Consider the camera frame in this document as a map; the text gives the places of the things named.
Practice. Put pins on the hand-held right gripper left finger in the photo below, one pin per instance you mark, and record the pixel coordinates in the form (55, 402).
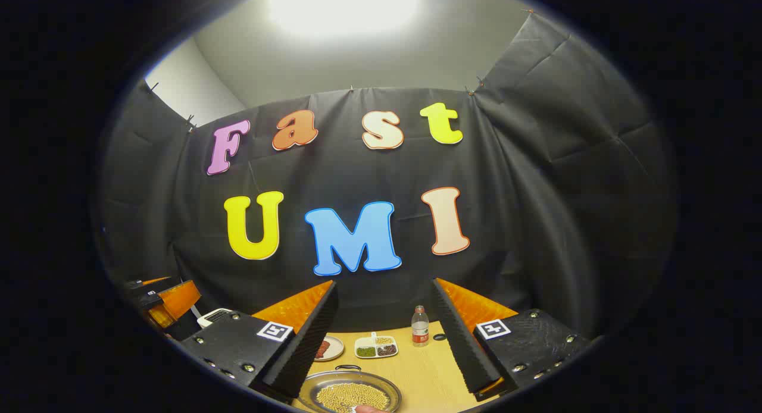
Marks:
(306, 353)

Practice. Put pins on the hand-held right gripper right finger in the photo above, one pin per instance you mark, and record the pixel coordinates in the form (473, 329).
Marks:
(461, 347)

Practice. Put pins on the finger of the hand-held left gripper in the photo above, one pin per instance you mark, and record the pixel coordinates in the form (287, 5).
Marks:
(178, 300)
(152, 280)

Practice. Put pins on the stainless steel pot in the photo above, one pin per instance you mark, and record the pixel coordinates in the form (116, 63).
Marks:
(309, 389)

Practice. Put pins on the white oval meat plate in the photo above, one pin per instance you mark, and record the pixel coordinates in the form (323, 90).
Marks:
(332, 349)

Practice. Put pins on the clear plastic water bottle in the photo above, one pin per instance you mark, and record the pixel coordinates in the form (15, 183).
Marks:
(420, 329)

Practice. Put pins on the pile of yellow soybeans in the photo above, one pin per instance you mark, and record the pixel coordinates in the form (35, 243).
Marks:
(351, 395)

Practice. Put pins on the white divided bean dish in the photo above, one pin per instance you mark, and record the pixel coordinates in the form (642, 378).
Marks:
(375, 347)

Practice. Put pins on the black backdrop cloth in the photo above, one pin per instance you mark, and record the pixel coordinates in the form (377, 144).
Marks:
(512, 181)

